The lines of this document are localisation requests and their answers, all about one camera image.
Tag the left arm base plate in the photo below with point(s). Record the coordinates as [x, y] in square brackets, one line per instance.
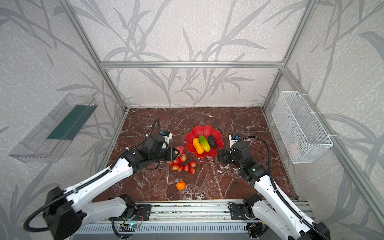
[137, 213]

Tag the aluminium frame crossbar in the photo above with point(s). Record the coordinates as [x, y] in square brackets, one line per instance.
[246, 65]

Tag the yellow fake fruit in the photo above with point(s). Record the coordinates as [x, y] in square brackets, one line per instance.
[198, 147]

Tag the green yellow fake cucumber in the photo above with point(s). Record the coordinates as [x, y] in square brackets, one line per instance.
[204, 143]

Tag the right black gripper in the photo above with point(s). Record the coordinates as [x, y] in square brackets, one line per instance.
[225, 156]

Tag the black fake avocado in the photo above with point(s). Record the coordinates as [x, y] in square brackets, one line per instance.
[212, 141]

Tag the clear acrylic wall shelf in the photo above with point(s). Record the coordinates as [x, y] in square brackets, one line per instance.
[47, 142]

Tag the red flower-shaped fruit bowl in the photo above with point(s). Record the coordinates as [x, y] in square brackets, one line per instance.
[205, 131]

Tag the white wire mesh basket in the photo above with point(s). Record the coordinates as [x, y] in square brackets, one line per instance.
[302, 133]

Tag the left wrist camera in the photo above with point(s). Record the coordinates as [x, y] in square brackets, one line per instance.
[167, 135]

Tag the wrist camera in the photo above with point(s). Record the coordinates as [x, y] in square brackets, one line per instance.
[167, 135]
[233, 138]

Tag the orange fake tangerine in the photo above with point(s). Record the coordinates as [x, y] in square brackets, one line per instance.
[180, 185]

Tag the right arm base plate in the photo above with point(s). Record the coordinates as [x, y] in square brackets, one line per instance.
[237, 212]

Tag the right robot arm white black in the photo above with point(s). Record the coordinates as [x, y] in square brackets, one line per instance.
[271, 205]

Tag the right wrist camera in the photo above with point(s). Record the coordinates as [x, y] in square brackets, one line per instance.
[233, 138]

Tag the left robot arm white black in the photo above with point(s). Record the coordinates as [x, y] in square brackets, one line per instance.
[65, 211]

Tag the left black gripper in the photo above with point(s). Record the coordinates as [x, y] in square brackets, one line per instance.
[171, 153]

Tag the aluminium front rail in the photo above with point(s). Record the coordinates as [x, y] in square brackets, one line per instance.
[209, 211]

